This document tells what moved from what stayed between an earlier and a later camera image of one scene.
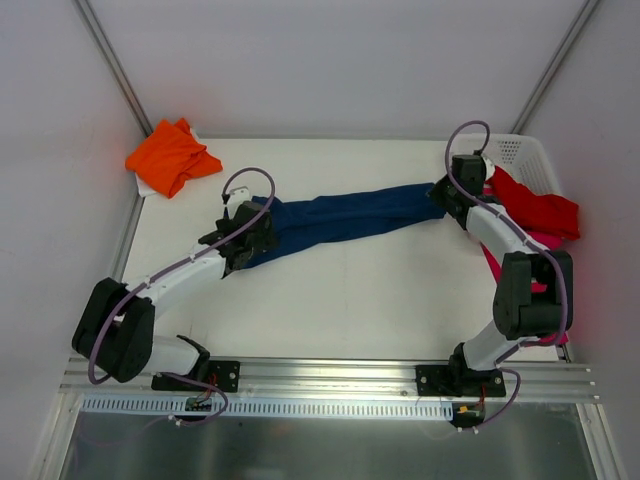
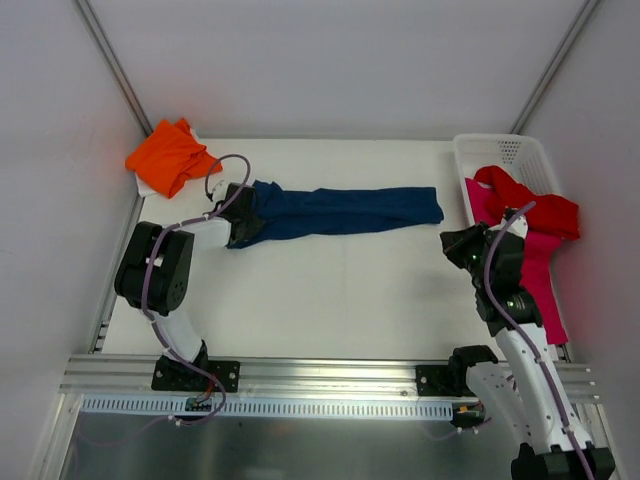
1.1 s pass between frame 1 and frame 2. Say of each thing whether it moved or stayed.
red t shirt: stayed
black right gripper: moved
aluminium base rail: stayed
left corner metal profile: stayed
